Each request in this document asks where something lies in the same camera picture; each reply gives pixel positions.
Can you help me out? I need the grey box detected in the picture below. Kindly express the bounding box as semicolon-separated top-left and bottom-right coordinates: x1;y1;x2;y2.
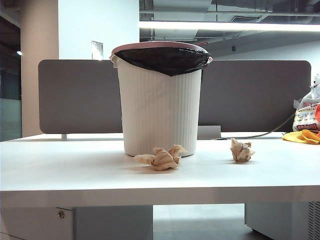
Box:
198;125;222;140

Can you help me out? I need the long ceiling light strip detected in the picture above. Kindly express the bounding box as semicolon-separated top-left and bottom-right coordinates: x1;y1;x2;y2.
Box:
139;20;320;32

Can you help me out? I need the white vented cabinet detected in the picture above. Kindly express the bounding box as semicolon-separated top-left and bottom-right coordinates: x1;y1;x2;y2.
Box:
244;201;320;240

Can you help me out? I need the wide crumpled brown paper ball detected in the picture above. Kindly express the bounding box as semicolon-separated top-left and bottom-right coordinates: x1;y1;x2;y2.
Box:
133;144;189;172

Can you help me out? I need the black trash bag liner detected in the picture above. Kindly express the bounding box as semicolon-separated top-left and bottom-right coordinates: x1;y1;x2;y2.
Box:
115;46;210;83

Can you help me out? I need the yellow cloth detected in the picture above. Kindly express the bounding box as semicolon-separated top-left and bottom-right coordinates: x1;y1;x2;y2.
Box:
281;129;320;145

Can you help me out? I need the compact crumpled brown paper ball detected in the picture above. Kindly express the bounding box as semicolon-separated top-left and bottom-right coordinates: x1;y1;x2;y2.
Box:
229;137;256;164

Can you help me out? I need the printed clear plastic bag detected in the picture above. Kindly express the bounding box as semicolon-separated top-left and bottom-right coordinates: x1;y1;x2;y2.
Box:
292;73;320;133

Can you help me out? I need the white drawer cabinet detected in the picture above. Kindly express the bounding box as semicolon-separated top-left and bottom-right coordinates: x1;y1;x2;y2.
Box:
0;206;154;240

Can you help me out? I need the grey cable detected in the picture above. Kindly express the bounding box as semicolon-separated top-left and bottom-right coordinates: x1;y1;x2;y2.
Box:
214;113;298;140

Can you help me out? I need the grey desk divider panel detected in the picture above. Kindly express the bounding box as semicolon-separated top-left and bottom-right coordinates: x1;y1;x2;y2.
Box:
37;59;312;135

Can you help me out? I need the white ribbed trash can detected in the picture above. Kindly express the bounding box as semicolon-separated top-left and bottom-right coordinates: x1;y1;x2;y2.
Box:
112;55;204;158

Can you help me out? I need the ceiling air vent grille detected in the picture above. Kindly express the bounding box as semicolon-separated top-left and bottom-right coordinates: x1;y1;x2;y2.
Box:
231;15;263;23

